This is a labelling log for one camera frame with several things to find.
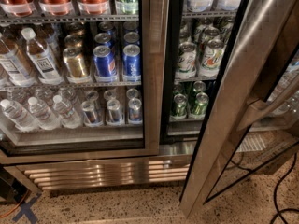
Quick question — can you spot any steel fridge bottom grille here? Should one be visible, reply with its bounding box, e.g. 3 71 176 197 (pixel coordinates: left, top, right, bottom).
3 147 297 193

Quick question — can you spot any orange cable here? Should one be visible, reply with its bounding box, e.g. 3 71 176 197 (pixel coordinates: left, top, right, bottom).
0 189 31 219

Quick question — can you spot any blue pepsi can front right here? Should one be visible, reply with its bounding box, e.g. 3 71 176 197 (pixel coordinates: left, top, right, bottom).
122 44 141 80

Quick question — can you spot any small energy can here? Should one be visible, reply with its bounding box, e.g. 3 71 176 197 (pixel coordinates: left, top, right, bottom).
128 98 142 123
81 101 102 125
107 99 123 124

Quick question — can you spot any blue pepsi can front left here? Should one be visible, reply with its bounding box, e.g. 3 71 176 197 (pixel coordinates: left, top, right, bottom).
93 45 118 82

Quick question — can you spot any small energy can right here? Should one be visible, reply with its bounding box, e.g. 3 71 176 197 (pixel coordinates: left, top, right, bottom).
128 98 142 123

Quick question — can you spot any tea bottle white cap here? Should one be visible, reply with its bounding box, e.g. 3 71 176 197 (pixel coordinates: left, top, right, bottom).
21 28 64 85

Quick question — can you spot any black power cable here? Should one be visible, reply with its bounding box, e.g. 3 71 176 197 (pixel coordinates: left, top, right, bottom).
269 152 299 224

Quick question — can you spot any water bottle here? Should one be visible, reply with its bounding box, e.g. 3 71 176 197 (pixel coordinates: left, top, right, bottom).
28 97 61 131
53 95 82 129
0 99 39 132

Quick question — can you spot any tea bottle far left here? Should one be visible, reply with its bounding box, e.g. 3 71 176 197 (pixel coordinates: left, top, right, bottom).
0 33 36 87

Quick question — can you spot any gold soda can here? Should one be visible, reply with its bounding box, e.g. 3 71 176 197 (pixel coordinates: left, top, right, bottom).
63 48 92 84

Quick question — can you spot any blue pepsi can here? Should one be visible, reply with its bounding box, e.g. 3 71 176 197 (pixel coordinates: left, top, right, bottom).
93 45 118 82
122 44 141 80

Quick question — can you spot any small energy can left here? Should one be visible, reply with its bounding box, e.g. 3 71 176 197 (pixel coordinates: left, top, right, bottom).
81 101 102 125

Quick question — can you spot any water bottle middle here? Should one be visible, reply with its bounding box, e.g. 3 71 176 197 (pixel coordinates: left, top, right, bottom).
28 97 61 131

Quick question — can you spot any white 7up can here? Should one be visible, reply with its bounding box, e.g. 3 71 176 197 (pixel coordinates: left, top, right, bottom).
175 42 196 79
199 39 224 77

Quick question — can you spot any water bottle left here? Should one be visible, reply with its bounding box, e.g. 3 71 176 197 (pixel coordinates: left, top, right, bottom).
0 99 39 132

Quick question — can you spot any water bottle right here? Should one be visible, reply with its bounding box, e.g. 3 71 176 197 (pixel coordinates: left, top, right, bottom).
53 95 82 129

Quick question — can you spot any small energy can middle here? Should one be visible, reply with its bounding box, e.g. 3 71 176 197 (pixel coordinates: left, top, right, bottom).
107 99 123 124

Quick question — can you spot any white 7up can far left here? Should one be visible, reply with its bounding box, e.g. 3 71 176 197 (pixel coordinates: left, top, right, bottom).
175 42 196 79

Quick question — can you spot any fridge glass door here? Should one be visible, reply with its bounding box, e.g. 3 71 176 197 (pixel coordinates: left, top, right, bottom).
179 0 299 217
0 0 169 164

